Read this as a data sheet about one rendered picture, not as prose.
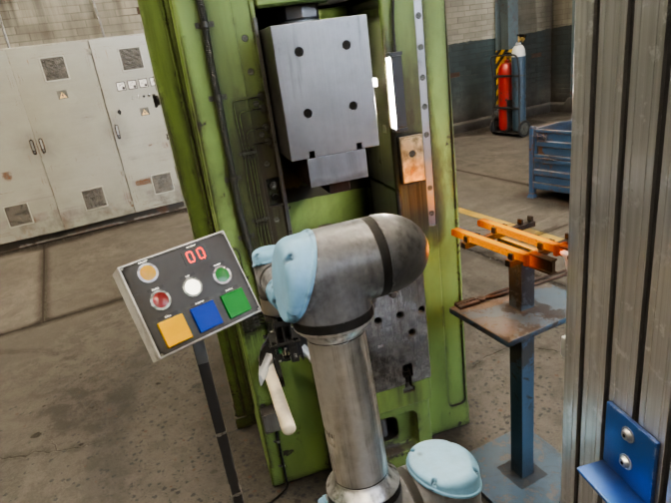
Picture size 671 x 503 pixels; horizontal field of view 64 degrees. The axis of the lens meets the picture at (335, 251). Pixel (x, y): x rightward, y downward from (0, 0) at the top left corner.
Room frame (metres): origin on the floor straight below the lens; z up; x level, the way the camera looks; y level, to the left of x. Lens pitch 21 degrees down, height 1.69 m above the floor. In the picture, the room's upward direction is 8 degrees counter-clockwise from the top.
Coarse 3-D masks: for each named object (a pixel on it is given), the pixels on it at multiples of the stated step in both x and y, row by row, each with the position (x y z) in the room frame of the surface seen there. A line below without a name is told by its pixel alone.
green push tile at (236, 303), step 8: (240, 288) 1.49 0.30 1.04; (224, 296) 1.46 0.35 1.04; (232, 296) 1.47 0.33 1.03; (240, 296) 1.48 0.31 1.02; (224, 304) 1.44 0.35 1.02; (232, 304) 1.45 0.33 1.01; (240, 304) 1.46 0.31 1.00; (248, 304) 1.47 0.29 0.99; (232, 312) 1.43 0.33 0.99; (240, 312) 1.45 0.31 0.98
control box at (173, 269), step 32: (160, 256) 1.45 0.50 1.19; (192, 256) 1.49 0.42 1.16; (224, 256) 1.54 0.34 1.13; (128, 288) 1.36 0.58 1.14; (160, 288) 1.40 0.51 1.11; (224, 288) 1.48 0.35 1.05; (160, 320) 1.34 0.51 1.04; (192, 320) 1.38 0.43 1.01; (224, 320) 1.42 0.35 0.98; (160, 352) 1.29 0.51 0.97
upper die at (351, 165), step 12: (312, 156) 1.73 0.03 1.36; (324, 156) 1.71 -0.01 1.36; (336, 156) 1.72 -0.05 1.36; (348, 156) 1.73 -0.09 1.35; (360, 156) 1.74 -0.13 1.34; (288, 168) 2.04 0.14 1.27; (300, 168) 1.82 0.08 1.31; (312, 168) 1.70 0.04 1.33; (324, 168) 1.71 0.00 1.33; (336, 168) 1.72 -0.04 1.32; (348, 168) 1.73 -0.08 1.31; (360, 168) 1.74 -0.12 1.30; (312, 180) 1.70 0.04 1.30; (324, 180) 1.70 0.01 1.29; (336, 180) 1.72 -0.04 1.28; (348, 180) 1.73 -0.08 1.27
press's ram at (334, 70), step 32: (288, 32) 1.69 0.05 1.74; (320, 32) 1.72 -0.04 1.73; (352, 32) 1.74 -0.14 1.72; (288, 64) 1.69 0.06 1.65; (320, 64) 1.71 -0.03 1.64; (352, 64) 1.74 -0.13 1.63; (288, 96) 1.69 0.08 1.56; (320, 96) 1.71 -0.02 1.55; (352, 96) 1.74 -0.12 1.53; (288, 128) 1.68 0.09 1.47; (320, 128) 1.71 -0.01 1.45; (352, 128) 1.73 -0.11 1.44
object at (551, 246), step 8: (480, 224) 1.81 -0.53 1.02; (488, 224) 1.77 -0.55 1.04; (496, 224) 1.76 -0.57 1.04; (504, 232) 1.69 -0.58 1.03; (512, 232) 1.66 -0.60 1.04; (520, 232) 1.65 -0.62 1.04; (520, 240) 1.63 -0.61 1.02; (528, 240) 1.59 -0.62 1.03; (536, 240) 1.56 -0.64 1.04; (544, 240) 1.55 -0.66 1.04; (544, 248) 1.53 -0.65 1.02; (552, 248) 1.50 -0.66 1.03; (560, 248) 1.47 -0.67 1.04
